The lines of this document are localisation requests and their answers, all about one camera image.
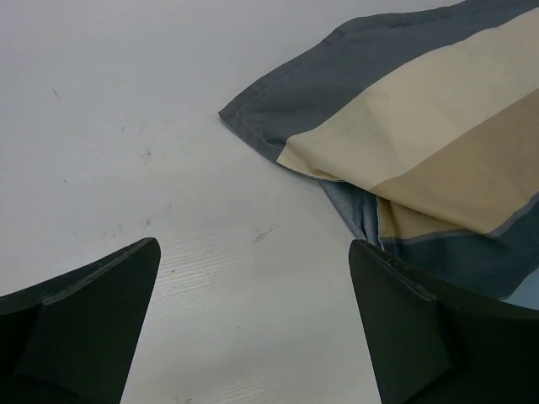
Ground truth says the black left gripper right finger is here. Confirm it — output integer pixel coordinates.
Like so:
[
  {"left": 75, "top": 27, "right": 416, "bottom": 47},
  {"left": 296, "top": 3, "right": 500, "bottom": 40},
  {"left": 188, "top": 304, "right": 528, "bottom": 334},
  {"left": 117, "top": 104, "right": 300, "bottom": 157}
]
[{"left": 349, "top": 240, "right": 538, "bottom": 404}]

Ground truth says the blue striped pillowcase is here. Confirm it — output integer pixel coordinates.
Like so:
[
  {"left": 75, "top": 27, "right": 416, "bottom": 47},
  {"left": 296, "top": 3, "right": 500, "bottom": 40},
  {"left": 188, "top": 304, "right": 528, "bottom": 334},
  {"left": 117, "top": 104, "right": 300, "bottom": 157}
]
[{"left": 220, "top": 1, "right": 538, "bottom": 308}]

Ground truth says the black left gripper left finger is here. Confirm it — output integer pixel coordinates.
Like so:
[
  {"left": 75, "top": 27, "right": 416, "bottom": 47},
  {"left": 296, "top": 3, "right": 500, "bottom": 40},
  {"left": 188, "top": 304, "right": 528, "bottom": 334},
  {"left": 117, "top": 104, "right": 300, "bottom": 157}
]
[{"left": 1, "top": 237, "right": 161, "bottom": 403}]

